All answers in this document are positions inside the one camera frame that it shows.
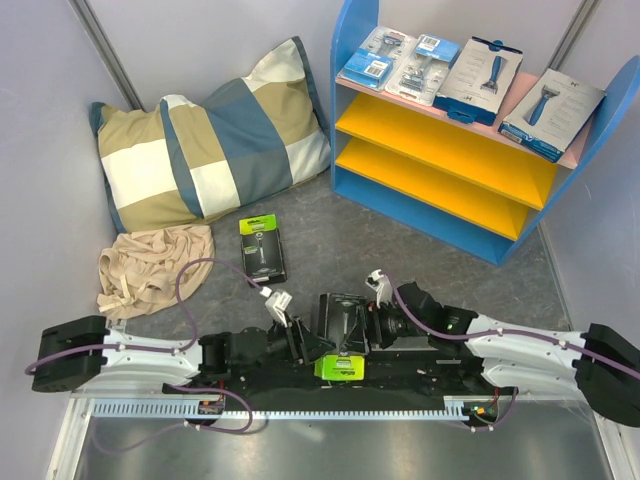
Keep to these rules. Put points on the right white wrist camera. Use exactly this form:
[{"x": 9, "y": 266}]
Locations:
[{"x": 380, "y": 283}]

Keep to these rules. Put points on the black green razor box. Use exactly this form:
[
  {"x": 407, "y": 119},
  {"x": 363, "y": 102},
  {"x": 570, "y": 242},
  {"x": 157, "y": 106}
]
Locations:
[
  {"x": 262, "y": 252},
  {"x": 341, "y": 320}
]

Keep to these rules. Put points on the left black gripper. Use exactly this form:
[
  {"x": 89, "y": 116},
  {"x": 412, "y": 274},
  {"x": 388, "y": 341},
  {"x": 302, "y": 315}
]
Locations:
[{"x": 305, "y": 345}]

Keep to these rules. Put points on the blue Gillette razor blister pack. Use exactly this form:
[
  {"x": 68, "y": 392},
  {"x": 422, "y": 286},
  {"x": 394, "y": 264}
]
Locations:
[{"x": 377, "y": 58}]

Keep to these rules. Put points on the checked blue beige pillow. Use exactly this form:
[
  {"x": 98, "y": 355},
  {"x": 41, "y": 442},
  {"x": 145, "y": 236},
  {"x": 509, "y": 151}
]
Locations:
[{"x": 185, "y": 162}]

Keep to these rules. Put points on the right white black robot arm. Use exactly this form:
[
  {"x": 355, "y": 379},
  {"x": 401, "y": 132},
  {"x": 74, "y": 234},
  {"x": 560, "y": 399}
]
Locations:
[{"x": 597, "y": 366}]

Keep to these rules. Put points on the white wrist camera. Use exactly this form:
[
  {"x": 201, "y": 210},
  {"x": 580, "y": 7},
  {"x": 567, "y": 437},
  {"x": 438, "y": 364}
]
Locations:
[
  {"x": 276, "y": 302},
  {"x": 380, "y": 283}
]

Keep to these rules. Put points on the grey slotted cable duct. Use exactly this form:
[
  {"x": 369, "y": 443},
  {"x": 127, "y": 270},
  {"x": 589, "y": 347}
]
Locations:
[{"x": 193, "y": 409}]

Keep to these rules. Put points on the beige crumpled cloth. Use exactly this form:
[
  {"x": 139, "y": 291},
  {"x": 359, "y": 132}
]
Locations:
[{"x": 140, "y": 275}]

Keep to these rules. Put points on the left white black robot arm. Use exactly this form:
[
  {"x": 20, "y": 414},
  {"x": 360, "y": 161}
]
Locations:
[{"x": 85, "y": 353}]

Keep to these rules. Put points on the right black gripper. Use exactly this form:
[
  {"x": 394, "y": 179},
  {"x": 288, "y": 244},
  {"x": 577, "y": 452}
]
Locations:
[{"x": 370, "y": 316}]

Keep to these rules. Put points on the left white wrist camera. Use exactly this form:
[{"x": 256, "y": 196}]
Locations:
[{"x": 276, "y": 302}]

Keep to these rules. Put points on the colourful wooden shelf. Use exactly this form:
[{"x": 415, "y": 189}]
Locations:
[{"x": 464, "y": 184}]

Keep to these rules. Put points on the aluminium frame rail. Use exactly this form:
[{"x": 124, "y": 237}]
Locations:
[{"x": 534, "y": 435}]

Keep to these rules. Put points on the Harry's razor pack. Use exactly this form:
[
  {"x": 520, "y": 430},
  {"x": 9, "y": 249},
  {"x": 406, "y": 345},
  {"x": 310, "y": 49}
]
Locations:
[
  {"x": 478, "y": 81},
  {"x": 551, "y": 114}
]

